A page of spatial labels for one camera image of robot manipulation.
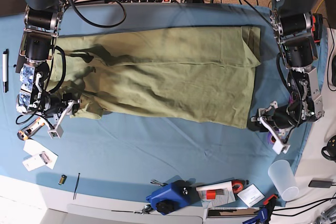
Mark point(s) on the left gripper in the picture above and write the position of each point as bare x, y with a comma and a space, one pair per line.
280, 121

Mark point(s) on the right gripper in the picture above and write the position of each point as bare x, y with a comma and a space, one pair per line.
50, 108

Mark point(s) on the olive green t-shirt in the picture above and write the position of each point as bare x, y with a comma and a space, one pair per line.
201, 74

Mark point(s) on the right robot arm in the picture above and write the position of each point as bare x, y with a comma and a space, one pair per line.
41, 66

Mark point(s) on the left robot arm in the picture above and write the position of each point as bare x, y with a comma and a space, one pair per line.
297, 31

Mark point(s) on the purple tape roll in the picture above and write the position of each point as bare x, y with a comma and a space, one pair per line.
270, 139

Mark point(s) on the translucent plastic cup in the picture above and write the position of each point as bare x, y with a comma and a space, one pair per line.
283, 179

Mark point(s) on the orange grey utility knife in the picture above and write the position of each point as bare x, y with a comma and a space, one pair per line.
31, 129

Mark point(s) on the red tape roll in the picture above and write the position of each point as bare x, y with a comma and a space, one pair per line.
237, 186

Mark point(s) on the white paper sheets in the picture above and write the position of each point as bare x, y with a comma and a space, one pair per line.
39, 156

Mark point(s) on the black remote control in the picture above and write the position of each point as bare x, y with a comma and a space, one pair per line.
21, 60

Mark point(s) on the white paper card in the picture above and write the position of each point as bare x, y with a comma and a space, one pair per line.
251, 195

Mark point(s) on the clear case with red part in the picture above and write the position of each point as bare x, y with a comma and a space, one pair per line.
216, 195

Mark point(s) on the small green battery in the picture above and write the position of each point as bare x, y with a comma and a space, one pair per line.
62, 179

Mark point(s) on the black marker pen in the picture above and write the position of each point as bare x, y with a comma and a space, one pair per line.
5, 70

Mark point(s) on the small black adapter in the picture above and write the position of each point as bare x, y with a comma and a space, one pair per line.
315, 183

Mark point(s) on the blue orange clamp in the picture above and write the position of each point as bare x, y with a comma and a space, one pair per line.
263, 215

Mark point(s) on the blue plastic box with knob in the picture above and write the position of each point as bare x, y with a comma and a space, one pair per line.
169, 197

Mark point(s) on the metal key ring clip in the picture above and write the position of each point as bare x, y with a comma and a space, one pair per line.
147, 209

